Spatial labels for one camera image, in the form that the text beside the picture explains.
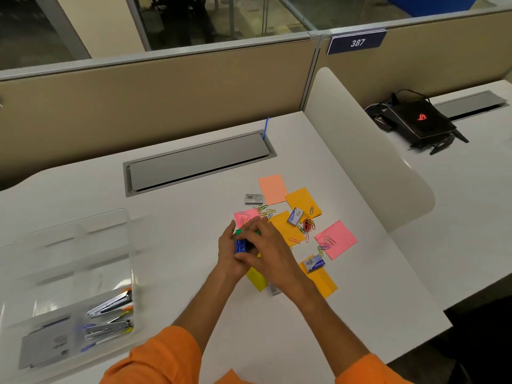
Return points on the person's left hand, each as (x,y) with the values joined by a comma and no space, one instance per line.
(228,259)

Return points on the person's right hand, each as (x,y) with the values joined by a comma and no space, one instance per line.
(276,259)

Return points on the person's left thumb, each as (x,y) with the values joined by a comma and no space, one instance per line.
(232,232)

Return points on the person's right thumb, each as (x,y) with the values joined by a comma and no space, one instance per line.
(246,256)

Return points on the small green stapler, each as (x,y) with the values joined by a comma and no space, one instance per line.
(239,232)

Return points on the small blue stapler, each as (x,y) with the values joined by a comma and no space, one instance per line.
(240,246)

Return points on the person's left forearm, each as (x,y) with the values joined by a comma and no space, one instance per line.
(208,307)

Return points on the person's right forearm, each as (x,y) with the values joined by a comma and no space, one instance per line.
(332,335)

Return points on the small pink sticky note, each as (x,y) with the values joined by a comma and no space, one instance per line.
(244,217)

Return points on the yellow sticky note pad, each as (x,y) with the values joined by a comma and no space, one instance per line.
(256,279)

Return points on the grey staple box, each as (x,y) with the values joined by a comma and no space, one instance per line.
(274,289)
(254,199)

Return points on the scattered coloured paper clips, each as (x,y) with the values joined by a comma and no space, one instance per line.
(265,209)

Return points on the orange sticky note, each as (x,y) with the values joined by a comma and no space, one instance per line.
(303,200)
(283,229)
(323,281)

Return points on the salmon sticky note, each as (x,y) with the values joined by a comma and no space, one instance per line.
(272,189)

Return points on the blue and white staple box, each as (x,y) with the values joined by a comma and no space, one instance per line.
(314,263)
(295,216)

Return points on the large pink sticky note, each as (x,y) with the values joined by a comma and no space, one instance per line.
(338,237)

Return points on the blue plastic strip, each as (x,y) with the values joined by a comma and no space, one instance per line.
(265,128)

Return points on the orange long-sleeved shirt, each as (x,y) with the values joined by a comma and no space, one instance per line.
(160,359)

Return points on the silver stapler with orange base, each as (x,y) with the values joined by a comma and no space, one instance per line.
(110,303)

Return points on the beige partition panel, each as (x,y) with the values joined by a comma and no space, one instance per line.
(152,103)
(432,51)

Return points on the white desk divider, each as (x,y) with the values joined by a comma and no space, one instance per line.
(360,147)

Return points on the silver stapler with yellow base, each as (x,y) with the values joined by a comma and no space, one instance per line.
(108,328)

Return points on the clear plastic bin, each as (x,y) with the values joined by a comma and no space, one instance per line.
(72,275)

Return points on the grey printed card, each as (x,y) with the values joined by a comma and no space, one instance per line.
(48,343)

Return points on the black device with red logo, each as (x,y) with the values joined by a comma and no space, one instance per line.
(420,121)

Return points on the dark blue number sign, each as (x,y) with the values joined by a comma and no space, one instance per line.
(356,42)

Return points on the blue bin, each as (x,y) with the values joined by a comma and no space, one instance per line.
(432,3)

